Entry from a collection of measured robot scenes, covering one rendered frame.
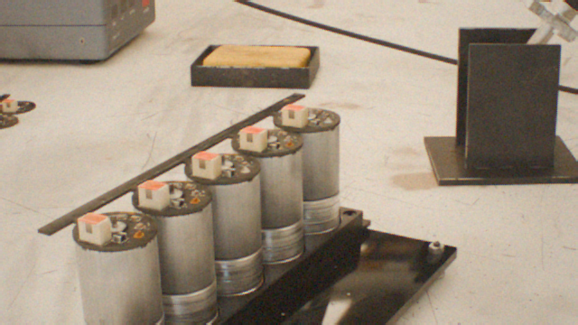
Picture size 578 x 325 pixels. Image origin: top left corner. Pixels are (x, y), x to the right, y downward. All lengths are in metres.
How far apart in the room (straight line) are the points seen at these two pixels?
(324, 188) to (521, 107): 0.14
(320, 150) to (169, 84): 0.29
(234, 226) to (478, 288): 0.11
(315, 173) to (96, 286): 0.12
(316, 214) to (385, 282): 0.04
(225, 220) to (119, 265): 0.06
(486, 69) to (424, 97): 0.14
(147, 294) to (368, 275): 0.11
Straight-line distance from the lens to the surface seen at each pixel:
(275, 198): 0.35
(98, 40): 0.69
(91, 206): 0.31
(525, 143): 0.50
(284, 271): 0.36
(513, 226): 0.45
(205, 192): 0.32
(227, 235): 0.33
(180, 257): 0.31
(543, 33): 0.50
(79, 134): 0.57
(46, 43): 0.71
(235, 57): 0.65
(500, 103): 0.49
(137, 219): 0.30
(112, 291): 0.29
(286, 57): 0.65
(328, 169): 0.38
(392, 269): 0.38
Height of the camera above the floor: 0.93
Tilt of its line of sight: 21 degrees down
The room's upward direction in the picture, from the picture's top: 1 degrees counter-clockwise
